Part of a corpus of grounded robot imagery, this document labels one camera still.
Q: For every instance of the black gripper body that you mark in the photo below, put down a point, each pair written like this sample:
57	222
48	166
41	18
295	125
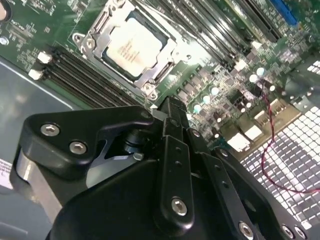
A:
112	212

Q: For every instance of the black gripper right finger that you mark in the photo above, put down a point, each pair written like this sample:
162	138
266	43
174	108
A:
225	180

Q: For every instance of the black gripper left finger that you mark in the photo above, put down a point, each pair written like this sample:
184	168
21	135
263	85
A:
87	130

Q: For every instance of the metal socket cover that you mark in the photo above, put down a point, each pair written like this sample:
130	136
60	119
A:
148	80

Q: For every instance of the silver CPU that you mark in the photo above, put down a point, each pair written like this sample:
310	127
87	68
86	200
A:
135	45

